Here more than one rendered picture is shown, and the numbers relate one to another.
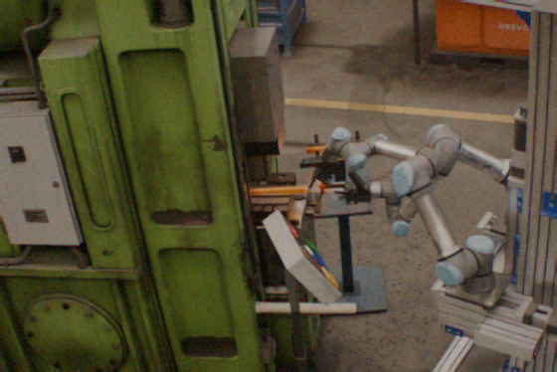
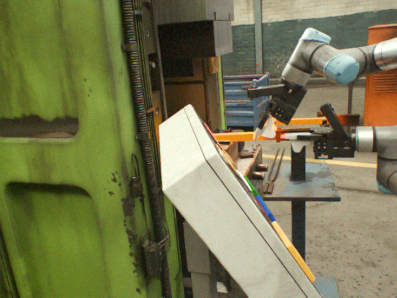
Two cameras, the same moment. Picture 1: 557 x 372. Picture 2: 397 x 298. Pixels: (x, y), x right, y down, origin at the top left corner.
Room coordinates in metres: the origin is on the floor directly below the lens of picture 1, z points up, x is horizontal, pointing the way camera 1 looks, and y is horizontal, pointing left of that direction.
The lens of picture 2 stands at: (2.20, -0.11, 1.33)
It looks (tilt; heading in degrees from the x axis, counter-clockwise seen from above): 17 degrees down; 8
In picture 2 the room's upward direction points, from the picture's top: 5 degrees counter-clockwise
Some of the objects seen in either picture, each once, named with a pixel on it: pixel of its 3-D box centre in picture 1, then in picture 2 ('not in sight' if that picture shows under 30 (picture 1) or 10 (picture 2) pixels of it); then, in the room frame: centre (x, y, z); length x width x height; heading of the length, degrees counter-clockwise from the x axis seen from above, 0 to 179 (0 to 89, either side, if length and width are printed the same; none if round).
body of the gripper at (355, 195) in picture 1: (358, 192); (333, 142); (3.29, -0.37, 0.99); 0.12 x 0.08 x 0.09; 78
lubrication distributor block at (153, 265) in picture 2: (255, 280); (153, 258); (3.00, 0.14, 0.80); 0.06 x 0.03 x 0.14; 168
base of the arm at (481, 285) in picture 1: (478, 275); not in sight; (2.74, -0.80, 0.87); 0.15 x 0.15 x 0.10
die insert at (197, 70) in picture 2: not in sight; (153, 68); (3.41, 0.18, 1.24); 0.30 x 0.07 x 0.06; 78
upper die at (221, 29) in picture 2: (235, 134); (159, 42); (3.38, 0.15, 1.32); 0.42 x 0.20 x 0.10; 78
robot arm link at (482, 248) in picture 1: (478, 254); not in sight; (2.74, -0.79, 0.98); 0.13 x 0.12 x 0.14; 122
